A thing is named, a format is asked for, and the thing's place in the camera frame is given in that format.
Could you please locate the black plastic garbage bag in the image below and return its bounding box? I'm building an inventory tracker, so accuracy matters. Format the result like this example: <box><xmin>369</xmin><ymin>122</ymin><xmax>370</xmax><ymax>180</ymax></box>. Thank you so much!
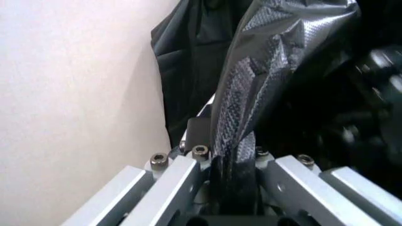
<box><xmin>149</xmin><ymin>0</ymin><xmax>402</xmax><ymax>214</ymax></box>

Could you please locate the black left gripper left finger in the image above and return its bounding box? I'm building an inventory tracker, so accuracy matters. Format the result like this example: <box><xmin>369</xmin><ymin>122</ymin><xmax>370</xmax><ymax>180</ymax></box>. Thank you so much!
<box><xmin>57</xmin><ymin>93</ymin><xmax>218</xmax><ymax>226</ymax></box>

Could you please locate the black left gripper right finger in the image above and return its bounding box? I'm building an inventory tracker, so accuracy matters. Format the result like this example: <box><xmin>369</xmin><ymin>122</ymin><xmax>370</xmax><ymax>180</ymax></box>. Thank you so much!
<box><xmin>254</xmin><ymin>146</ymin><xmax>402</xmax><ymax>226</ymax></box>

